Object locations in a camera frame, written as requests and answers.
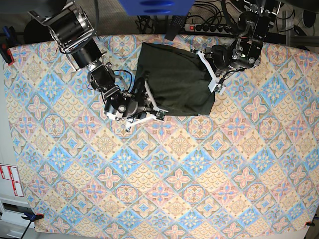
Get orange clamp lower right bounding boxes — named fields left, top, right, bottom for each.
left=306, top=222, right=315, bottom=227

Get white power strip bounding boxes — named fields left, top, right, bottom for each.
left=184, top=23, right=233, bottom=34

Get black remote control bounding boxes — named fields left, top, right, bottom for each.
left=164, top=15, right=186, bottom=41

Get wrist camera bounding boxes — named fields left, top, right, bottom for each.
left=208, top=79, right=225, bottom=95
left=155, top=111, right=166, bottom=121

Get red white labels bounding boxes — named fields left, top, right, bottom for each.
left=0, top=164, right=24, bottom=197

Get blue clamp lower left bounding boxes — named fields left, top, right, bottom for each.
left=21, top=213, right=44, bottom=239

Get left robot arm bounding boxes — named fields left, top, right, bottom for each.
left=191, top=0, right=280, bottom=81

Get blue clamp upper left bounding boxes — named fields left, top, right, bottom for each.
left=0, top=26, right=15, bottom=66

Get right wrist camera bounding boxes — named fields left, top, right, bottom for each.
left=155, top=111, right=166, bottom=121

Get dark green long-sleeve shirt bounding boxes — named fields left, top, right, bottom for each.
left=135, top=42, right=215, bottom=116

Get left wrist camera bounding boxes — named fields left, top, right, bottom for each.
left=208, top=79, right=225, bottom=95

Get colourful patterned tablecloth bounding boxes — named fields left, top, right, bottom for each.
left=3, top=42, right=319, bottom=239

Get blue plastic box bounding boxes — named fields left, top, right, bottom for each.
left=119, top=0, right=195, bottom=16

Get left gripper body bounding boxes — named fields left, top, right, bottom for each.
left=203, top=44, right=232, bottom=80

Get blue clamp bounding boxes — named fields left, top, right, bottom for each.
left=0, top=26, right=15, bottom=66
left=21, top=213, right=44, bottom=239

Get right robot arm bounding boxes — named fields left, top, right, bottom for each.
left=28, top=0, right=166, bottom=130

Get black round stand base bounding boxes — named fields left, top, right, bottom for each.
left=23, top=20, right=43, bottom=44

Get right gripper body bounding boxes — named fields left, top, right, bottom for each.
left=125, top=72, right=168, bottom=132

